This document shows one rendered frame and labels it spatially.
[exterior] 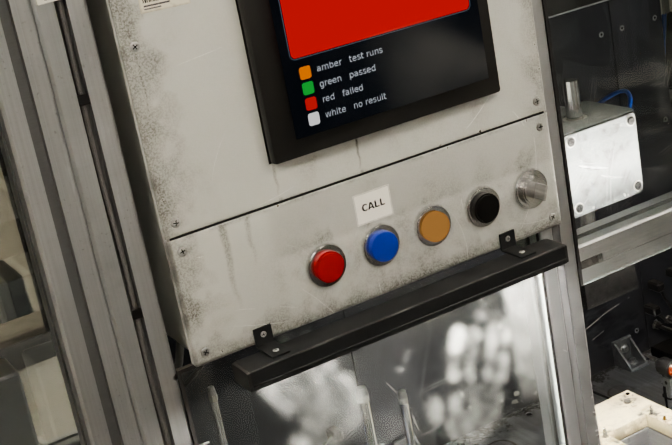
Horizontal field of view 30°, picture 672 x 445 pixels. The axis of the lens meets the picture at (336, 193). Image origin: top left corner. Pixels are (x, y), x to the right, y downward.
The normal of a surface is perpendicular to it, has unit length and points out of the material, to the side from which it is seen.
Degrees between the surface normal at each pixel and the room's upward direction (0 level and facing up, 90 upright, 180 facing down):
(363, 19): 90
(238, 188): 90
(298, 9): 90
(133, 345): 90
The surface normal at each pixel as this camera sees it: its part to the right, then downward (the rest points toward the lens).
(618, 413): -0.18, -0.94
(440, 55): 0.48, 0.18
